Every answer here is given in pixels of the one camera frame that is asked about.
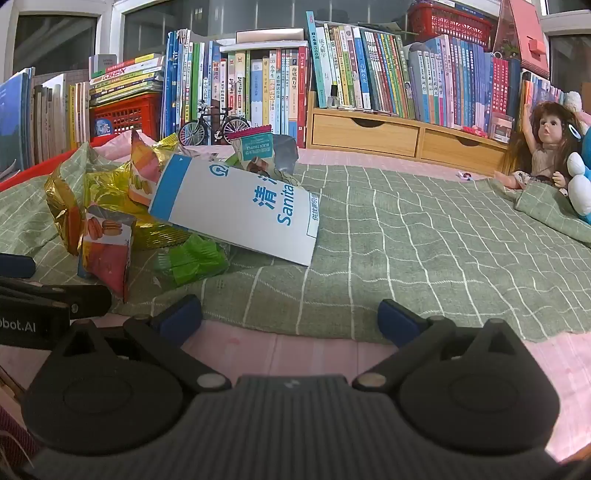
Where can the brown-haired doll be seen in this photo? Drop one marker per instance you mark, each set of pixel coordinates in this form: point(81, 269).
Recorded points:
point(549, 129)

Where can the green checked blanket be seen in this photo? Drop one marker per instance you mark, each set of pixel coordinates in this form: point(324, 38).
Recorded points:
point(392, 240)

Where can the wooden drawer organizer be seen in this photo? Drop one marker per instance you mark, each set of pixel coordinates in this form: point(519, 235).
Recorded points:
point(364, 134)

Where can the tall upright book row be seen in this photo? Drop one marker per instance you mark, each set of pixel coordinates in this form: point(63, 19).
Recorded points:
point(277, 87)

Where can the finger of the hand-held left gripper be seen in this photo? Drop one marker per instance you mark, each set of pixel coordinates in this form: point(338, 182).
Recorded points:
point(16, 266)
point(87, 300)

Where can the flat stack of books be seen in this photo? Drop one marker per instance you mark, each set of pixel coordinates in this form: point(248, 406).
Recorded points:
point(124, 78)

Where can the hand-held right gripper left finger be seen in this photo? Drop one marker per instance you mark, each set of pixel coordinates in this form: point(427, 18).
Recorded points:
point(178, 318)

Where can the short book row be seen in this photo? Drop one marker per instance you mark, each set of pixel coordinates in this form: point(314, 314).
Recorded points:
point(540, 90)

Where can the red plastic basket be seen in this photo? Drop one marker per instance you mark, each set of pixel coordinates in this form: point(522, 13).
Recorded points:
point(134, 113)
point(450, 23)

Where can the pink house-shaped box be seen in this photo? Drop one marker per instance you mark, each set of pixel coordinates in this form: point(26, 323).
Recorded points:
point(526, 27)

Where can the small grey box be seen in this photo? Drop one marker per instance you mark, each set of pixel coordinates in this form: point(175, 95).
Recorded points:
point(501, 128)

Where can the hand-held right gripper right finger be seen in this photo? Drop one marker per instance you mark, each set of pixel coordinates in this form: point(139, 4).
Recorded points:
point(399, 321)

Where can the small pink toy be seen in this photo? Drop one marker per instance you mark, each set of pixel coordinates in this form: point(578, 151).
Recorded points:
point(464, 175)

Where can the blue picture card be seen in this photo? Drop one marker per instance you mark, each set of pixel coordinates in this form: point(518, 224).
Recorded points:
point(102, 128)

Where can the teal snack packet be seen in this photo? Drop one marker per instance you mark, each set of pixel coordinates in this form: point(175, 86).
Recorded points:
point(254, 152)

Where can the book row on wooden organizer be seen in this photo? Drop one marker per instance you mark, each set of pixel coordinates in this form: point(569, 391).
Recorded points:
point(392, 74)

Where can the blue plush toy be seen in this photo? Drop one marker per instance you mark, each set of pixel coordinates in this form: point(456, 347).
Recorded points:
point(582, 184)

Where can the macaron print snack packet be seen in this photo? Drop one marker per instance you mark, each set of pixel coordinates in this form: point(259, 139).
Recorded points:
point(104, 249)
point(143, 175)

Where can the grey flat box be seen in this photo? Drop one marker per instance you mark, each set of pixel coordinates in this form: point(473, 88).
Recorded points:
point(268, 37)

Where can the white and blue paper bag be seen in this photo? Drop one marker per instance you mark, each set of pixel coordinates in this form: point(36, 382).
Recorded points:
point(231, 207)

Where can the green snack packet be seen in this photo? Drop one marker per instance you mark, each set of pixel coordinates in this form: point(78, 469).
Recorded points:
point(194, 261)

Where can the white plush toy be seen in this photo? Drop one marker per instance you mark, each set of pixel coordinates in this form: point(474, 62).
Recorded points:
point(575, 100)

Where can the gold foil wrapper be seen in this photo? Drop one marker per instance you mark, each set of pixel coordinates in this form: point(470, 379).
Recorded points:
point(108, 184)
point(62, 203)

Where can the black model bicycle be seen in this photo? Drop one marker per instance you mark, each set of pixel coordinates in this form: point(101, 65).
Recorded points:
point(191, 134)

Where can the small nail polish bottle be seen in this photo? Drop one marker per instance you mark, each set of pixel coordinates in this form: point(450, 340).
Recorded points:
point(332, 99)

